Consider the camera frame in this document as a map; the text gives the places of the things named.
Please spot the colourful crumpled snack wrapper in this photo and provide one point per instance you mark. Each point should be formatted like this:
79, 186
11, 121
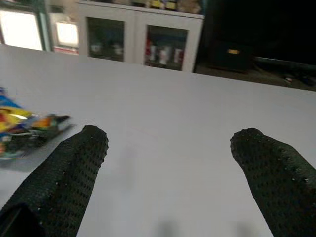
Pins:
22, 130

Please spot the black box with yellow label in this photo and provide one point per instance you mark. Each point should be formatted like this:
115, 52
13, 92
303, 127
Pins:
230, 55

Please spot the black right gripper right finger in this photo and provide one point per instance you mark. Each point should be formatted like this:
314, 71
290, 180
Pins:
279, 177

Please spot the white glass-door cabinet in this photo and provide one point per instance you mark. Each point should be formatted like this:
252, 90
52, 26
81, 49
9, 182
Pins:
140, 37

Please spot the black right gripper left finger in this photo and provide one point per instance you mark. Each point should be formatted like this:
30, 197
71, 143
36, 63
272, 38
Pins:
64, 177

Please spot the bright white window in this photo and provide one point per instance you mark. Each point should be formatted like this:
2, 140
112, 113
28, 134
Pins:
21, 29

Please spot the white glowing lamp box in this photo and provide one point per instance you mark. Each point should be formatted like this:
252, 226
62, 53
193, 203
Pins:
66, 33

